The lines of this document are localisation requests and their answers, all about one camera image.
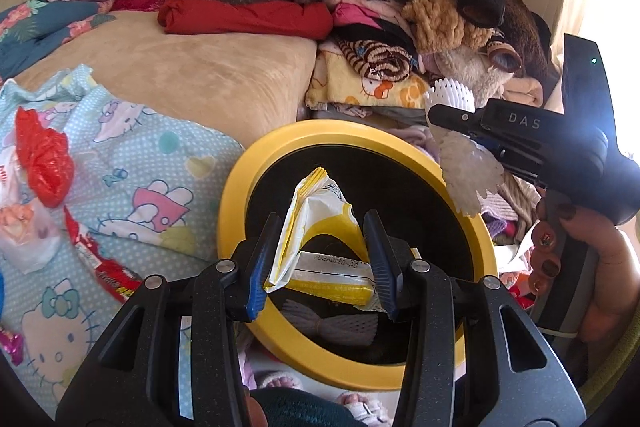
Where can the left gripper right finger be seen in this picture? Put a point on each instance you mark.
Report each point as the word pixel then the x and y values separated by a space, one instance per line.
pixel 384 264

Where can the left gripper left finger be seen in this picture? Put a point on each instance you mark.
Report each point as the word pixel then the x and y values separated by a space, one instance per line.
pixel 260 266

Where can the yellow white snack wrapper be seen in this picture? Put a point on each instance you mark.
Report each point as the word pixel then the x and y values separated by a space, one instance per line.
pixel 321 250

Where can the red candy bar wrapper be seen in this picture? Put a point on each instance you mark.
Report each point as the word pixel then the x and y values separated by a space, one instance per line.
pixel 116 279

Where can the white printed plastic bag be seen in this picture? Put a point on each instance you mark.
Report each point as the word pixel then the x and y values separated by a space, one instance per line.
pixel 29 236

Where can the purple foil snack wrapper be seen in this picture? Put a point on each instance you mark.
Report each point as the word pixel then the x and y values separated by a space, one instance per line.
pixel 12 344

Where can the red plastic bag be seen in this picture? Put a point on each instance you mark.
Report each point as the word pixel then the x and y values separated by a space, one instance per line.
pixel 45 156

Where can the green sleeve forearm right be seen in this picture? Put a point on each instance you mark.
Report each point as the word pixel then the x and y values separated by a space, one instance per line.
pixel 605 378

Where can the right hand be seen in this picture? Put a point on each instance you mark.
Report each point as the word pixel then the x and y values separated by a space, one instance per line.
pixel 616 288

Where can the hello kitty blue sheet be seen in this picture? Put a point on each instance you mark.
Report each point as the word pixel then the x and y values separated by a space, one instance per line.
pixel 146 186

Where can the beige bed blanket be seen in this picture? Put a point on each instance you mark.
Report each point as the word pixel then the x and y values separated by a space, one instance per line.
pixel 245 85

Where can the pile of clothes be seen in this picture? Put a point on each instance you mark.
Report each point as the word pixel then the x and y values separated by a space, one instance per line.
pixel 410 6

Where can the red folded garment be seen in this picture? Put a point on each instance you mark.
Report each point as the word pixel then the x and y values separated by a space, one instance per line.
pixel 281 18

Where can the blue floral pink quilt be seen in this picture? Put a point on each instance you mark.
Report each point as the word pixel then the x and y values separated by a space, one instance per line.
pixel 32 30

